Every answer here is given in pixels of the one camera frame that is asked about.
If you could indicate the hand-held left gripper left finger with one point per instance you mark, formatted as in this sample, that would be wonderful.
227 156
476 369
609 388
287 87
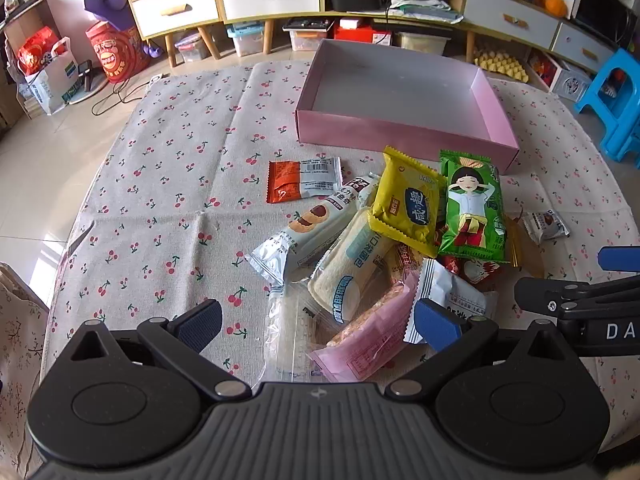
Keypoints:
202 325

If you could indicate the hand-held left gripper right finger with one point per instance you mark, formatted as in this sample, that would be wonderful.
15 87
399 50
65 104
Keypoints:
440 327

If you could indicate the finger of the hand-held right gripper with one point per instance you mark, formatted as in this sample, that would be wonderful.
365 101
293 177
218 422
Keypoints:
620 258
540 297

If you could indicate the plain white snack packet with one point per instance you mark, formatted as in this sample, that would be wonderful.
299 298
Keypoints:
460 295

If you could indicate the gold orange snack packet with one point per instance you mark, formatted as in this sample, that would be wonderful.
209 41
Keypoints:
525 245

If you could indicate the red packet with white rabbit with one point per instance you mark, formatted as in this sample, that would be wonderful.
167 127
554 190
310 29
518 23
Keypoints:
475 270

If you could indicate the pink snack packet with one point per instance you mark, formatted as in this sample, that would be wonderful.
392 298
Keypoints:
370 335

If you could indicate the small grey foil packet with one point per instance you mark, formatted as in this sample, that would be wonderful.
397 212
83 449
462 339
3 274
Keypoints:
545 225

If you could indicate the brown snack packet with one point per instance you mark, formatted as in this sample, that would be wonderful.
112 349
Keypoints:
405 260

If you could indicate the clear plastic snack packet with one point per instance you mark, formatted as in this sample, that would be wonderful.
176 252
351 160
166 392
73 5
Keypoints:
292 330

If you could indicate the green packet with girl picture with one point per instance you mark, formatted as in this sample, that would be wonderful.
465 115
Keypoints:
472 210

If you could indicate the white bread roll packet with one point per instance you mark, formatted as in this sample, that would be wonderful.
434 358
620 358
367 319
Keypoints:
350 260

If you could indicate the yellow biscuit packet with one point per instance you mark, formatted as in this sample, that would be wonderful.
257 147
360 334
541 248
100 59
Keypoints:
405 200

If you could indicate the white cookie picture packet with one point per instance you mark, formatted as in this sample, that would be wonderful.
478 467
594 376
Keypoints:
310 230

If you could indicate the orange and white snack packet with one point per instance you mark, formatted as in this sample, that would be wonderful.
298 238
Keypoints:
287 180

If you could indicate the pink cardboard box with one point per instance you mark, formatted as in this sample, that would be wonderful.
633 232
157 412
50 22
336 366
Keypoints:
390 85

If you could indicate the blue plastic stool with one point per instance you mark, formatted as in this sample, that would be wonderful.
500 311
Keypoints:
615 105

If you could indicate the white printed toy box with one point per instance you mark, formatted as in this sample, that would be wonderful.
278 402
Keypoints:
572 80

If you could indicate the floral cloth bag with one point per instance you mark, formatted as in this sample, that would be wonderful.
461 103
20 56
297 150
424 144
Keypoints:
20 360

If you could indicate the yellow egg tray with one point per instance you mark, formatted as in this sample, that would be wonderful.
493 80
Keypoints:
502 65

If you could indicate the black microwave oven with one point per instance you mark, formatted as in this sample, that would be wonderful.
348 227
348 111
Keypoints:
600 12

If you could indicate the orange fruit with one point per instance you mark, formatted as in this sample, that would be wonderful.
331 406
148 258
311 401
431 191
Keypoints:
556 6

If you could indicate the black phone stand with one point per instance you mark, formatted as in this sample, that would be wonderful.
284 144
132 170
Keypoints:
87 82

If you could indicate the clear plastic storage box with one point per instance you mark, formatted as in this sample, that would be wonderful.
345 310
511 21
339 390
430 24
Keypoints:
192 47

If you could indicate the pale plastic storage box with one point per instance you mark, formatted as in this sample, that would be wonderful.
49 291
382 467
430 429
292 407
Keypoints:
422 42

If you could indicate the white shopping bag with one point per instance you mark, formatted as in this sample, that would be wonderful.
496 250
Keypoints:
50 85

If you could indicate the large red printed bag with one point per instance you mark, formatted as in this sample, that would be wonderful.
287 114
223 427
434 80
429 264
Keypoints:
115 52

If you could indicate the blue lid storage box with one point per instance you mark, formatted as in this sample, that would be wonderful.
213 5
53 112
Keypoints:
247 40

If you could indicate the red shoe box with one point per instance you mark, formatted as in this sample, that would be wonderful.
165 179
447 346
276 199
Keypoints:
362 32

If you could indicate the black lid storage box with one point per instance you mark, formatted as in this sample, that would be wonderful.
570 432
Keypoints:
310 32

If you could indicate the stack of papers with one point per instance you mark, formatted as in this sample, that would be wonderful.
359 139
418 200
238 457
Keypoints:
425 5

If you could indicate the red gift bag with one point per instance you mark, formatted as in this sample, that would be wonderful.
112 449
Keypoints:
40 50

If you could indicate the wooden cabinet with white drawers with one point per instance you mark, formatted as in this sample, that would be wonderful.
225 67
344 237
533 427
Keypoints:
350 15

